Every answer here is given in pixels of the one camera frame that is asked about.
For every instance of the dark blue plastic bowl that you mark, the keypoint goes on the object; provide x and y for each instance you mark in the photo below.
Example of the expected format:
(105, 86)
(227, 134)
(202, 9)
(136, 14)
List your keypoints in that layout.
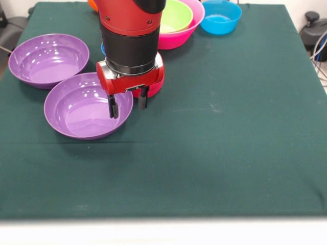
(103, 49)

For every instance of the grey pedestal foot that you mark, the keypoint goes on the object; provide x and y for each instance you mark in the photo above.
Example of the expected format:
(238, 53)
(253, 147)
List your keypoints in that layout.
(313, 28)
(12, 30)

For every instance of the orange plastic cup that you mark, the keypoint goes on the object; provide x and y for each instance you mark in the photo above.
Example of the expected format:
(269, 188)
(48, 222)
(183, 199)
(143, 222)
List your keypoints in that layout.
(93, 5)

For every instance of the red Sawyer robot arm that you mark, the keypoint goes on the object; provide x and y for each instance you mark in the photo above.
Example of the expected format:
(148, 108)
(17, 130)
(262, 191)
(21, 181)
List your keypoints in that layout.
(130, 38)

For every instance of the green plastic bowl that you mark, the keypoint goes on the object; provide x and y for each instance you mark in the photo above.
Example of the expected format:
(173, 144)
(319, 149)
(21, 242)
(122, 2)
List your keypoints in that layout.
(176, 15)

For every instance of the dark green tablecloth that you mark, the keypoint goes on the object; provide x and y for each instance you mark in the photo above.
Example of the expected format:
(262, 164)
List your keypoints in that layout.
(204, 153)

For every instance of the large pink plastic bowl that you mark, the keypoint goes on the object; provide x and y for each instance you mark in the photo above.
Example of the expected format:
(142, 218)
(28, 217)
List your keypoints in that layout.
(176, 40)

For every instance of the purple plastic bowl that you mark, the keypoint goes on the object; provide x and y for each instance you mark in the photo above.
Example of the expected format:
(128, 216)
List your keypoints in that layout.
(76, 114)
(48, 63)

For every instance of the small crimson plastic bowl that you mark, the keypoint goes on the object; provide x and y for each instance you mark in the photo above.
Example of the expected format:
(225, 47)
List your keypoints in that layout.
(154, 92)

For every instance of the light blue plastic bowl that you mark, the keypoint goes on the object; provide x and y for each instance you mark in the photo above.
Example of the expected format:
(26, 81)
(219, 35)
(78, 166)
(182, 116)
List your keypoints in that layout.
(221, 23)

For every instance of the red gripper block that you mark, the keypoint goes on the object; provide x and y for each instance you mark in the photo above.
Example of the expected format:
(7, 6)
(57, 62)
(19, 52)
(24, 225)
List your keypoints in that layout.
(132, 83)

